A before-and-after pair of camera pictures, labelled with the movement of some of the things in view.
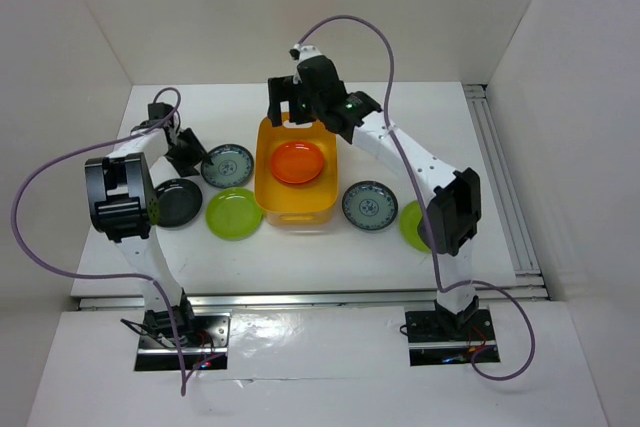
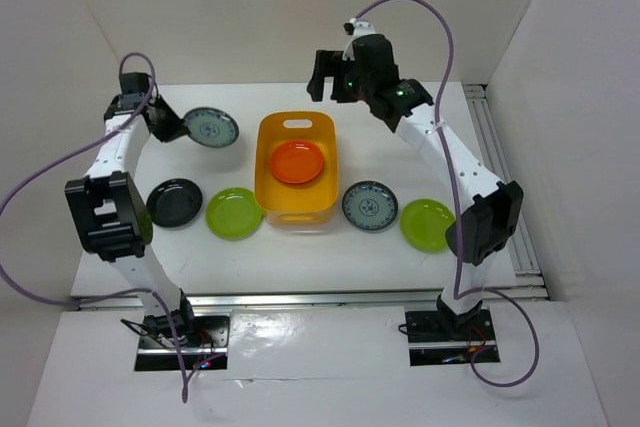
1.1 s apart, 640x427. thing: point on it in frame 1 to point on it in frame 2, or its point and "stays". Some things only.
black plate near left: x=180 y=203 stays
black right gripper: x=279 y=90 to x=325 y=64
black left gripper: x=184 y=167 to x=176 y=127
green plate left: x=233 y=214 stays
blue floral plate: x=232 y=166 to x=211 y=127
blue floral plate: x=370 y=205 stays
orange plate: x=297 y=162 stays
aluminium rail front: x=358 y=299 stays
